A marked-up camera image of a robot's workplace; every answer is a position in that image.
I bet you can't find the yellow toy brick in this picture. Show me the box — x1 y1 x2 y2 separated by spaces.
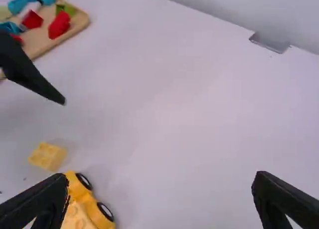
27 142 68 172

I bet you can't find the tan tray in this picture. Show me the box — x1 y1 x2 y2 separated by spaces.
0 0 91 83

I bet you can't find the yellow toy car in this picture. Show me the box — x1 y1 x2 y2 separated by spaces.
61 170 117 229

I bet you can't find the green toy brick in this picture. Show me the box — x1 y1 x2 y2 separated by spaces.
55 3 77 18

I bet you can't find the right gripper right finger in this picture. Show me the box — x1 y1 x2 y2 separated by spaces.
251 170 319 229

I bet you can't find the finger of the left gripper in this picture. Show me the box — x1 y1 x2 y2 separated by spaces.
0 29 67 106

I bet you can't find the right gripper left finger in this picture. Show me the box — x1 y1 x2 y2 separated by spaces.
0 173 70 229

